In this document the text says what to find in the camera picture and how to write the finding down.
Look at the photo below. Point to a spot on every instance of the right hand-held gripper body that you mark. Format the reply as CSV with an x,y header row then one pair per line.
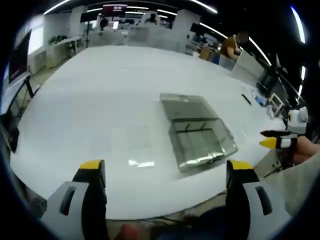
x,y
297,122

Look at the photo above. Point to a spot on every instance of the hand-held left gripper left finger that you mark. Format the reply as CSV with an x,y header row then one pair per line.
x,y
75,212

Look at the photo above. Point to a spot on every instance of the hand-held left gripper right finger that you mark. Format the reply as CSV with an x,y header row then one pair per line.
x,y
250,212

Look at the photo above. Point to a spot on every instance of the grey transparent guide fixture box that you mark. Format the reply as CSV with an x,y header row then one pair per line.
x,y
190,117

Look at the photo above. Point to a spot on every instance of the person's right hand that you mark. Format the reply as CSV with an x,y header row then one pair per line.
x,y
307,150

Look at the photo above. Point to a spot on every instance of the person's left hand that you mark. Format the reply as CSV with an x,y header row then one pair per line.
x,y
130,232

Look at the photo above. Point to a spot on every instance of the blue cloth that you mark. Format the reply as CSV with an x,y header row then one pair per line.
x,y
260,100

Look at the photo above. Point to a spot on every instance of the person's cream shirt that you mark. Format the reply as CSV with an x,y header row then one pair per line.
x,y
300,185

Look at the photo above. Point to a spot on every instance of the black marker pen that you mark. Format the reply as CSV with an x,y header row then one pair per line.
x,y
246,99

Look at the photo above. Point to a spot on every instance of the white partition board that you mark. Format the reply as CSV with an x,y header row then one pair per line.
x,y
250,66

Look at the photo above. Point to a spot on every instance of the black chair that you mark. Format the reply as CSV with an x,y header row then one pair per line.
x,y
11,135

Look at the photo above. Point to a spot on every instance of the cardboard box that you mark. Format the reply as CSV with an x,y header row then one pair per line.
x,y
205,53

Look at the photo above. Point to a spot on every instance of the green potted plants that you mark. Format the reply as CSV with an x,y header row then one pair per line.
x,y
57,40

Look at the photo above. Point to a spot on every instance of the small white frame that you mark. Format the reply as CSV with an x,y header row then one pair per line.
x,y
277,103

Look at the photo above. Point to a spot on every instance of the large dark wall screen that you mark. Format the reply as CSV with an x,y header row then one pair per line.
x,y
20,57

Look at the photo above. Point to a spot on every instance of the red wall screen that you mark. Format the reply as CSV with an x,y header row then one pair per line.
x,y
113,10

